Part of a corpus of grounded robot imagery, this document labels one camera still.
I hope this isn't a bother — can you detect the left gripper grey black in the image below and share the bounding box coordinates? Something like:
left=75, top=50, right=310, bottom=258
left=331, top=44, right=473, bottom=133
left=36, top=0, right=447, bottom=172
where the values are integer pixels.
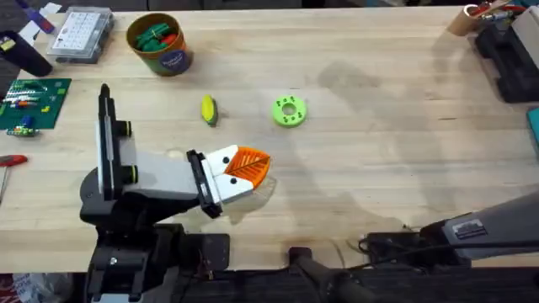
left=113, top=137, right=271, bottom=220

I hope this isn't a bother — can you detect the yellow corn toy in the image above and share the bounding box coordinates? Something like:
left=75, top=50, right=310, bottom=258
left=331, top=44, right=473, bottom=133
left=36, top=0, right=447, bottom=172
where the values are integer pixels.
left=200, top=93, right=220, bottom=128

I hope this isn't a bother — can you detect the green disc with holes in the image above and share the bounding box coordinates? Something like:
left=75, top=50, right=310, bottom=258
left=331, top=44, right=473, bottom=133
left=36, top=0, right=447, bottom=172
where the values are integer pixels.
left=270, top=94, right=308, bottom=129

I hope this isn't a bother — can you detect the black upright wrist plate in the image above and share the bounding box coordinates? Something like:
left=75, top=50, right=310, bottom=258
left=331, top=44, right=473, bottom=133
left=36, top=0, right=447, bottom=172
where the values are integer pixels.
left=97, top=82, right=117, bottom=201

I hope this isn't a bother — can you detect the brown tub with toys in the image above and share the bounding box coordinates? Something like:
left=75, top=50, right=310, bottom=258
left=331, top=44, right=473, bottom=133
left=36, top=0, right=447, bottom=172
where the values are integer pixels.
left=125, top=12, right=195, bottom=77

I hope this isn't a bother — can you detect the green board with blocks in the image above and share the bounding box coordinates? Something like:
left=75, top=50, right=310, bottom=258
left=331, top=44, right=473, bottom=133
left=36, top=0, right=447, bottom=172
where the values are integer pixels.
left=0, top=77, right=72, bottom=131

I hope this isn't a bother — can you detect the clear plastic parts box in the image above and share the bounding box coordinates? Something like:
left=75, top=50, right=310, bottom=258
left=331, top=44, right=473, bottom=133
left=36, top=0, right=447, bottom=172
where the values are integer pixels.
left=45, top=5, right=115, bottom=65

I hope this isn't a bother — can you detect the small row of blocks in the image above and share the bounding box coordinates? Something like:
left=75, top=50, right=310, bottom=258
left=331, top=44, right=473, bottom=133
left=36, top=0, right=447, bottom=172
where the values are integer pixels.
left=5, top=125, right=41, bottom=138

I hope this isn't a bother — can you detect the red white bag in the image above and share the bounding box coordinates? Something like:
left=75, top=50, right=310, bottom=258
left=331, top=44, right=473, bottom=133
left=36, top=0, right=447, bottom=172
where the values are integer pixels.
left=0, top=273, right=73, bottom=303

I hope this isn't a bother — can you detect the black cylinder case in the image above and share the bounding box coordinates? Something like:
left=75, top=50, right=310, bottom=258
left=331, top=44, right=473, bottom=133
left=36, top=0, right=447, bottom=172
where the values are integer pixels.
left=0, top=30, right=54, bottom=78

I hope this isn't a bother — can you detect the white paper sheet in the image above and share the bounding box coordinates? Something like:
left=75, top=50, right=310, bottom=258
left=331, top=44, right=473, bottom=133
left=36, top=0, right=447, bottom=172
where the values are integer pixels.
left=18, top=2, right=63, bottom=45

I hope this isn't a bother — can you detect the blue purple strip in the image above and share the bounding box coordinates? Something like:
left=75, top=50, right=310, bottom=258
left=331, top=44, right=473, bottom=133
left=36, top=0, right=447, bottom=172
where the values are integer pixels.
left=15, top=0, right=56, bottom=35

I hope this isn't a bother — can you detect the black box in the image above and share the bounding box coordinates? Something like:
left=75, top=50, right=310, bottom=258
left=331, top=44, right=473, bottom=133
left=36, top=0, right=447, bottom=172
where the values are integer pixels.
left=474, top=20, right=539, bottom=104

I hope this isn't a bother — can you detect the teal flat object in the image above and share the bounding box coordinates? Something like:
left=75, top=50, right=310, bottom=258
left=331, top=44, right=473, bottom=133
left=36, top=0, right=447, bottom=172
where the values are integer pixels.
left=526, top=106, right=539, bottom=157

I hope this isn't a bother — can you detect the heap of tools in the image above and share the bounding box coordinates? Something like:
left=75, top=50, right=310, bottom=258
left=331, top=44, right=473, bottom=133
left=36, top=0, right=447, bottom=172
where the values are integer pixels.
left=470, top=0, right=528, bottom=23

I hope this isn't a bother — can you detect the beige box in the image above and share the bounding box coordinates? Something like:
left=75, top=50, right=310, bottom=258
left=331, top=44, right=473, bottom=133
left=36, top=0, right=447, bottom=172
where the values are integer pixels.
left=510, top=5, right=539, bottom=71

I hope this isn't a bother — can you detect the red handled tool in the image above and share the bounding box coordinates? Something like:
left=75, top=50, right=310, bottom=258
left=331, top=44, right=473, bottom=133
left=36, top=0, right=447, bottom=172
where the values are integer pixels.
left=0, top=154, right=29, bottom=204

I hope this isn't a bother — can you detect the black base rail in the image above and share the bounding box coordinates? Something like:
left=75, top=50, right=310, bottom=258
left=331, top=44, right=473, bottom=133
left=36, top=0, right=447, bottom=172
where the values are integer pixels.
left=168, top=267, right=539, bottom=303

